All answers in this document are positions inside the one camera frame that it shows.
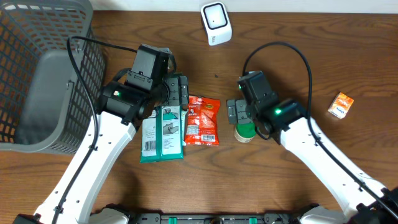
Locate green lid jar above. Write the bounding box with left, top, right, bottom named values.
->
left=234, top=123, right=256, bottom=143

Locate red Hacks candy bag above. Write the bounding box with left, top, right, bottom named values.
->
left=185, top=96, right=221, bottom=146

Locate green 3M gloves pack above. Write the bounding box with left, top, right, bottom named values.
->
left=140, top=106, right=185, bottom=163

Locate small orange carton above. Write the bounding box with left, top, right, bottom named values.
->
left=328, top=92, right=354, bottom=119

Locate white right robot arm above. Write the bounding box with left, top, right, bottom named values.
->
left=227, top=100, right=397, bottom=223

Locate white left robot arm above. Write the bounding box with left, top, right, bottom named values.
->
left=14, top=73, right=189, bottom=223

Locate white barcode scanner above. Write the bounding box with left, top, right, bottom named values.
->
left=200, top=1, right=233, bottom=46

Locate grey plastic mesh basket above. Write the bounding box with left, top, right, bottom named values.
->
left=1, top=0, right=106, bottom=154

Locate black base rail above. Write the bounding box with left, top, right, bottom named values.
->
left=55, top=212, right=312, bottom=224

